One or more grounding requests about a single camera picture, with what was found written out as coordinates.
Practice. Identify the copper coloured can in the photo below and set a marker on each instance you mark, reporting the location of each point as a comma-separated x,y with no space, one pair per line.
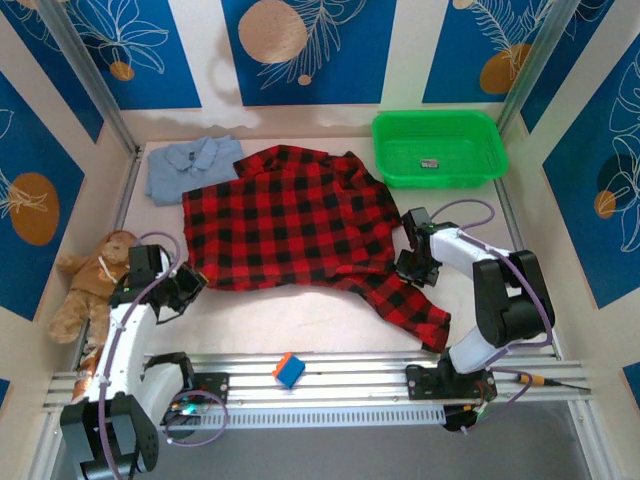
82,380

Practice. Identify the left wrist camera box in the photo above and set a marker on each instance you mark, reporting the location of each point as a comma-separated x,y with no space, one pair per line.
164,265

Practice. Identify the aluminium mounting rail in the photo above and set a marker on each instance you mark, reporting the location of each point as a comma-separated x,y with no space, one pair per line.
350,380

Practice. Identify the brown teddy bear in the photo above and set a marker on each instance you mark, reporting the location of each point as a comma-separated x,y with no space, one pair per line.
90,280

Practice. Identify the small label tag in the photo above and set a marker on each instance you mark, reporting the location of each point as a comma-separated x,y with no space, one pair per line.
429,163

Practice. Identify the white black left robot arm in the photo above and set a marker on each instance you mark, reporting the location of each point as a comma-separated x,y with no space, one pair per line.
125,345

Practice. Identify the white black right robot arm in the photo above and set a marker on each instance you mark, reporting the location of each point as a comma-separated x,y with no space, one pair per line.
460,250

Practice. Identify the aluminium frame post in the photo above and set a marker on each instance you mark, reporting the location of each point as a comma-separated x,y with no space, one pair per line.
95,80
535,60

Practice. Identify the light blue folded shirt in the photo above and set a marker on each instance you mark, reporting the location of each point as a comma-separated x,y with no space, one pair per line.
175,170

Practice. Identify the green plastic basket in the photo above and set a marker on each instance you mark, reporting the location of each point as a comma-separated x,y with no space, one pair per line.
390,160

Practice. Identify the blue orange block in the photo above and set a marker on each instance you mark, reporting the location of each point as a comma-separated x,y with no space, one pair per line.
289,371

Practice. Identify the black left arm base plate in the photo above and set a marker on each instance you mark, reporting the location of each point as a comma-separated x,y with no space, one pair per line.
215,387

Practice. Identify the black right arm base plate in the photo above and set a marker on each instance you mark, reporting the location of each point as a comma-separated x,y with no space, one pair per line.
422,382

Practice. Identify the red black plaid shirt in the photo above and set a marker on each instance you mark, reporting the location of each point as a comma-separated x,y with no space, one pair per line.
300,225

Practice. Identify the black controller board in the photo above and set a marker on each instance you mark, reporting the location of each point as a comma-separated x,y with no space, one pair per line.
465,417
185,411

